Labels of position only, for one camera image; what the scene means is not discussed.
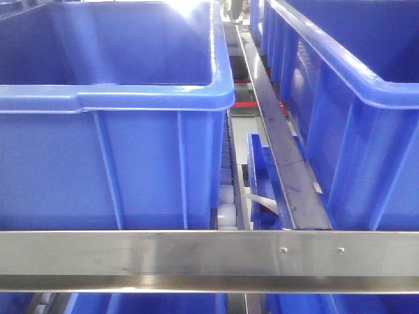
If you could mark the white roller track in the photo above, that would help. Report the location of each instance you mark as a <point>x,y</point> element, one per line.
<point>223,177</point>

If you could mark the blue bin lower level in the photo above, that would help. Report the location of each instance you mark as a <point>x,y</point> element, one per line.
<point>264,182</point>

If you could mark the large blue bin right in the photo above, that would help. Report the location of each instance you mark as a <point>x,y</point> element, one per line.
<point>347,71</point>

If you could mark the large blue bin left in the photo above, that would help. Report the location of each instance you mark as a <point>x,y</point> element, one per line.
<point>112,114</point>

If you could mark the steel divider rail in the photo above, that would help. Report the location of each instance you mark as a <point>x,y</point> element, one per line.
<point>302,201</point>

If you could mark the large blue bin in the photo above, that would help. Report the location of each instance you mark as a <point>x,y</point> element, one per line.
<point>112,114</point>
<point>347,71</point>

